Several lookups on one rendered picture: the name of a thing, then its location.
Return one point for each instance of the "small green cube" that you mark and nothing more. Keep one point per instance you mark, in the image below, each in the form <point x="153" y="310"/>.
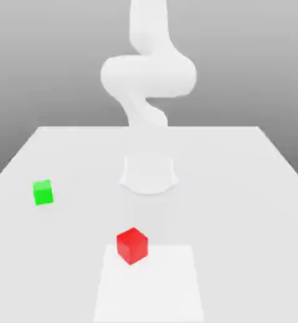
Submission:
<point x="42" y="193"/>

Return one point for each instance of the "small red cube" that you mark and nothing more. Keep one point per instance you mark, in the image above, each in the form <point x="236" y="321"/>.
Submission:
<point x="132" y="246"/>

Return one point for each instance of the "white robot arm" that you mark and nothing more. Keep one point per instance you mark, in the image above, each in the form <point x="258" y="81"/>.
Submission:
<point x="148" y="75"/>

